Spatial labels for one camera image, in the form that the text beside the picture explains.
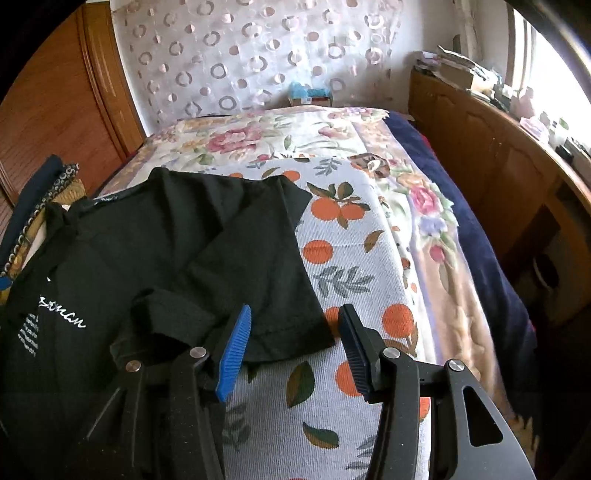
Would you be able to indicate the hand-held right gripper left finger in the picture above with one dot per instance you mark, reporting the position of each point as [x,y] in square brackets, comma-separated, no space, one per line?
[235,350]

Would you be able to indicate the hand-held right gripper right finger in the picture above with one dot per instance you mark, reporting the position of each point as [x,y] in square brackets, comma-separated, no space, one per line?
[354,344]

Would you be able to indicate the black t-shirt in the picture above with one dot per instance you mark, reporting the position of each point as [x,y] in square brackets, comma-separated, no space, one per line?
[161,254]

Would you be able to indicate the orange fruit print bed cover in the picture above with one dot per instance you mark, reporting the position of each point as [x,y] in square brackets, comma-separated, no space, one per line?
[360,258]

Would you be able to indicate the navy blanket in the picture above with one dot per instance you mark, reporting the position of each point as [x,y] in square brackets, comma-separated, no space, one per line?
[461,221]

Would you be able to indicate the floral bedsheet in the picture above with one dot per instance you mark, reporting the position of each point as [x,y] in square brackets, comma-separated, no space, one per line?
[258,134]

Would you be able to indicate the yellow patterned folded cloth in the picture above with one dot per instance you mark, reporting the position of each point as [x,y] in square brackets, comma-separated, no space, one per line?
[60,189]

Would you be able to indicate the teal box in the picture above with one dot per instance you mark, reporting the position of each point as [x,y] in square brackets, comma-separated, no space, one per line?
[320,96]

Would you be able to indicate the navy folded cloth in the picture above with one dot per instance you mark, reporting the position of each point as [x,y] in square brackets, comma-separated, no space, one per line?
[32,198]

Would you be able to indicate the light blue packet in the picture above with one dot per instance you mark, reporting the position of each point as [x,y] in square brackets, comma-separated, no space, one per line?
[298,93]

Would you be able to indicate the pile of papers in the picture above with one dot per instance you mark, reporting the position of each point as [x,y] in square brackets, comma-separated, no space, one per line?
[452,67]

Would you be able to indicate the white circle pattern curtain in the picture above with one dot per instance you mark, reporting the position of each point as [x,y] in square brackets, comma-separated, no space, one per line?
[231,55]

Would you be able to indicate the wooden headboard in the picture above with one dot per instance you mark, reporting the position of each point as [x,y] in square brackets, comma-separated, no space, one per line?
[55,101]

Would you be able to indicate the window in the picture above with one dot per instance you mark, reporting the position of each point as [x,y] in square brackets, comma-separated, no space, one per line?
[549,60]

